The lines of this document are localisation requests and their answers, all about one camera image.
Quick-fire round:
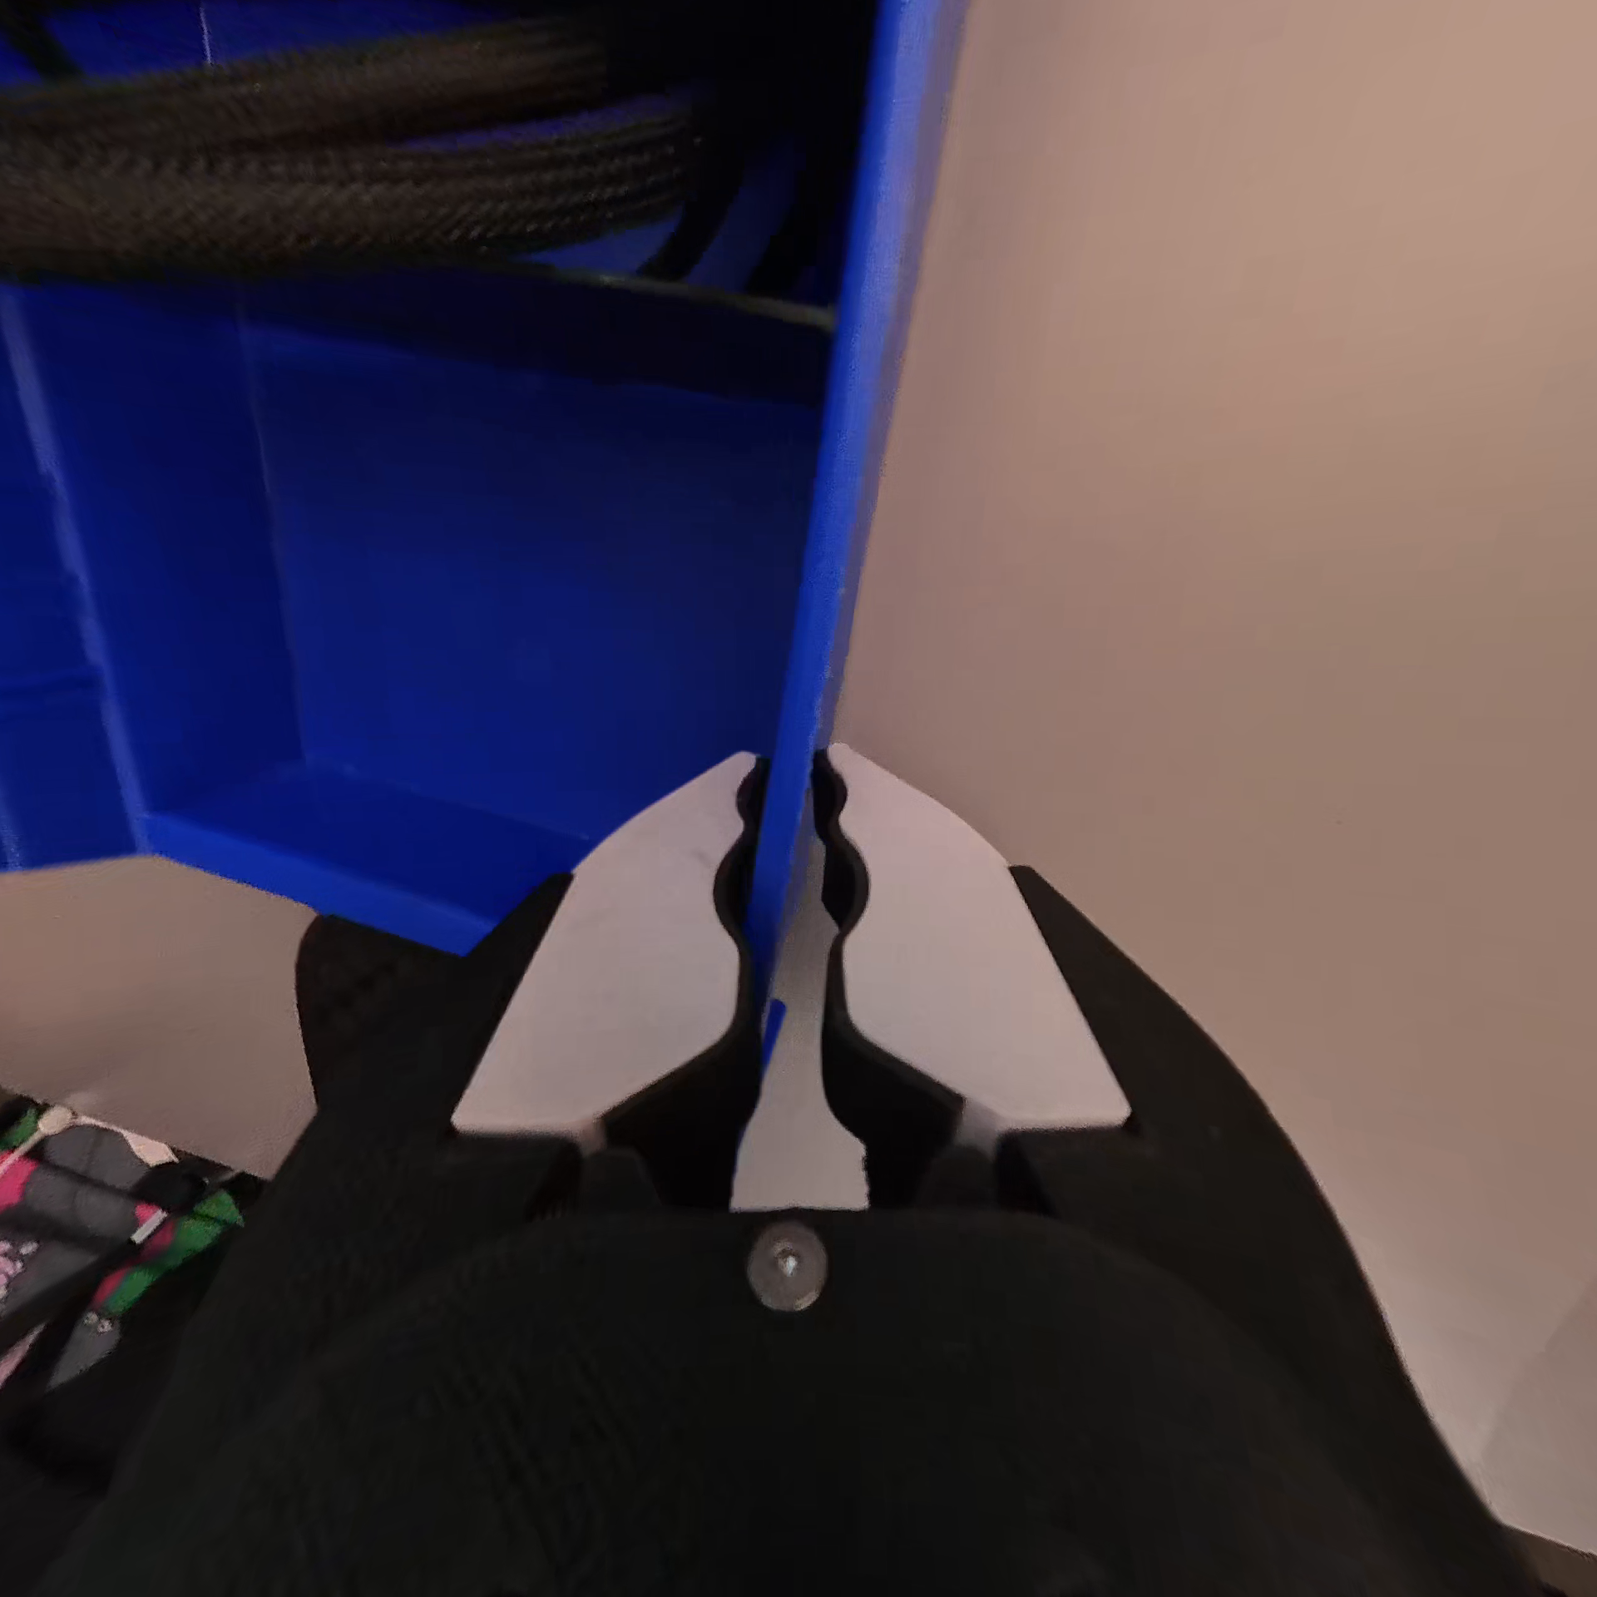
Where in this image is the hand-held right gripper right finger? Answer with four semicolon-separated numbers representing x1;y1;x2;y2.
811;744;1133;1162

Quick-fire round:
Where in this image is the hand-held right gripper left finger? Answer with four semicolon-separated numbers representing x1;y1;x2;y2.
452;748;766;1155

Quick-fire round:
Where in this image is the blue plastic bin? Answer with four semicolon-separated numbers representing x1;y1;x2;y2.
0;0;973;1081

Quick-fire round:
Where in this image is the colourful printed clothing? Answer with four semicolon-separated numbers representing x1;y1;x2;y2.
0;1098;244;1412

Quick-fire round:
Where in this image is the black bin divider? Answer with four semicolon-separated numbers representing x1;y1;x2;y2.
524;250;837;335

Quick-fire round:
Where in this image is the green plug braided hdmi cable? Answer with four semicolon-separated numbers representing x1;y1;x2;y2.
0;18;614;150
0;105;701;276

